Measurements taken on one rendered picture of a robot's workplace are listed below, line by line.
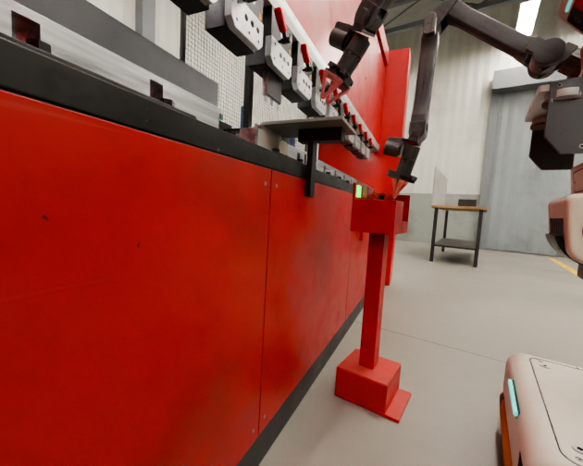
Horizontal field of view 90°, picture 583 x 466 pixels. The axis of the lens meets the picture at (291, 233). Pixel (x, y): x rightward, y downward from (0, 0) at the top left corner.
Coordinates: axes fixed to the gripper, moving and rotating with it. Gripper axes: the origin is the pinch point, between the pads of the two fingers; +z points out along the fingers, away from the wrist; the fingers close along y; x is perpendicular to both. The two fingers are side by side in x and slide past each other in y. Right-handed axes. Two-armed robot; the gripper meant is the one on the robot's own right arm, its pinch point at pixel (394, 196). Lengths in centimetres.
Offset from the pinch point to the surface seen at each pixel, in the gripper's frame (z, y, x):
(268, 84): -24, 40, 41
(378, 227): 11.7, -2.8, 15.2
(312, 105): -27, 45, 6
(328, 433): 79, -16, 35
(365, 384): 68, -18, 15
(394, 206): 3.0, -5.4, 15.2
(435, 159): -103, 130, -719
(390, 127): -59, 75, -178
